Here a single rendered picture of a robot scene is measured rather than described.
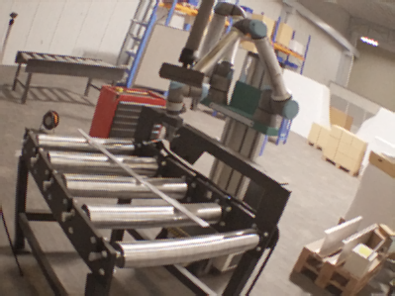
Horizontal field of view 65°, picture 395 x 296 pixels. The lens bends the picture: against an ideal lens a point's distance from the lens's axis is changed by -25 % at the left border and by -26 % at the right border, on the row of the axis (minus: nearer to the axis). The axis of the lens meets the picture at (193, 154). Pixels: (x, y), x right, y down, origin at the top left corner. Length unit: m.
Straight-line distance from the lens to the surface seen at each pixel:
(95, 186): 1.95
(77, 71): 7.30
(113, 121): 4.34
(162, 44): 6.79
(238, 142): 3.10
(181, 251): 1.59
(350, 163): 10.25
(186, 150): 2.41
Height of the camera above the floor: 1.65
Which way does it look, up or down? 15 degrees down
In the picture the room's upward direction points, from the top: 18 degrees clockwise
